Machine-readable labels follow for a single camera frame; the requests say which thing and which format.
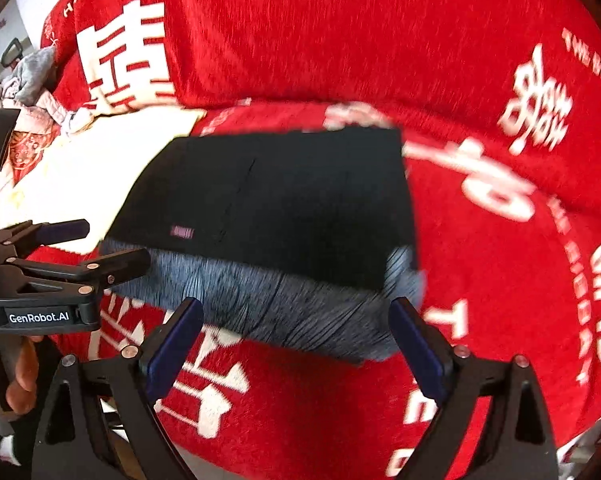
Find black pants with grey waistband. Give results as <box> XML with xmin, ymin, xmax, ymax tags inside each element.
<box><xmin>100</xmin><ymin>126</ymin><xmax>425</xmax><ymax>362</ymax></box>

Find person's left hand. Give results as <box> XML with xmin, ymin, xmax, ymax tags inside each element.
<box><xmin>5</xmin><ymin>336</ymin><xmax>43</xmax><ymax>416</ymax></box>

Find white bed sheet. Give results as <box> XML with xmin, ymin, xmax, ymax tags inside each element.
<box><xmin>0</xmin><ymin>105</ymin><xmax>206</xmax><ymax>255</ymax></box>

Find grey crumpled garment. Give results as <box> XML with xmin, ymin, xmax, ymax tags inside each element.
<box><xmin>1</xmin><ymin>46</ymin><xmax>56</xmax><ymax>106</ymax></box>

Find red blanket with white characters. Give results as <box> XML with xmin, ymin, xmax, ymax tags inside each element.
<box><xmin>41</xmin><ymin>0</ymin><xmax>601</xmax><ymax>479</ymax></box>

